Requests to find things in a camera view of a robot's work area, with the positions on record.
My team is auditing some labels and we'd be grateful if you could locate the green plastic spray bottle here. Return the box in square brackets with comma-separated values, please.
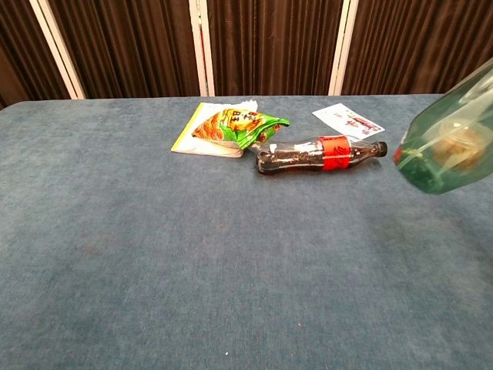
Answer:
[392, 57, 493, 196]

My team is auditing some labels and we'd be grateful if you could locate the cola bottle with red label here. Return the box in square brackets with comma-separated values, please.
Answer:
[255, 135, 388, 176]

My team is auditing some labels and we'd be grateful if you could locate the green snack bag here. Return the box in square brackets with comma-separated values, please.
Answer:
[191, 108, 291, 151]

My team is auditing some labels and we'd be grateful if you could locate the white notebook with yellow edge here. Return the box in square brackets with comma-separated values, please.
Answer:
[170, 100, 260, 160]

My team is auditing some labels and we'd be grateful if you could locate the blue table cloth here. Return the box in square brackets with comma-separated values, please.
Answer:
[0, 92, 493, 370]

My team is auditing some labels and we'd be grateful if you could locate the white printed card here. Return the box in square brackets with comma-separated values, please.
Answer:
[311, 103, 386, 140]

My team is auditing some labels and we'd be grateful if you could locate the brown folding screen with white frame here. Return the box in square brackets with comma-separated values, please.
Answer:
[0, 0, 493, 110]

